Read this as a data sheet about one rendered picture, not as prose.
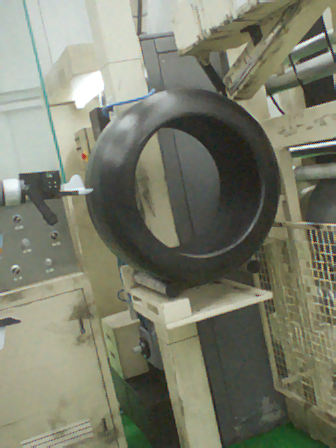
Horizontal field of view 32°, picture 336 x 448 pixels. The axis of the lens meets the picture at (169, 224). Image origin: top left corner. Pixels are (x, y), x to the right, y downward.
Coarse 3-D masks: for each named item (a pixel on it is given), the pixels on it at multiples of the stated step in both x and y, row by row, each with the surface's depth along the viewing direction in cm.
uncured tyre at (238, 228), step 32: (160, 96) 170; (192, 96) 171; (224, 96) 178; (128, 128) 166; (160, 128) 166; (192, 128) 201; (224, 128) 200; (256, 128) 178; (96, 160) 172; (128, 160) 164; (224, 160) 205; (256, 160) 179; (96, 192) 169; (128, 192) 164; (224, 192) 206; (256, 192) 198; (96, 224) 180; (128, 224) 165; (224, 224) 206; (256, 224) 178; (128, 256) 171; (160, 256) 169; (192, 256) 171; (224, 256) 175
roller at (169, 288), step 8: (136, 272) 206; (136, 280) 204; (144, 280) 194; (152, 280) 187; (160, 280) 182; (152, 288) 188; (160, 288) 178; (168, 288) 174; (176, 288) 175; (168, 296) 175
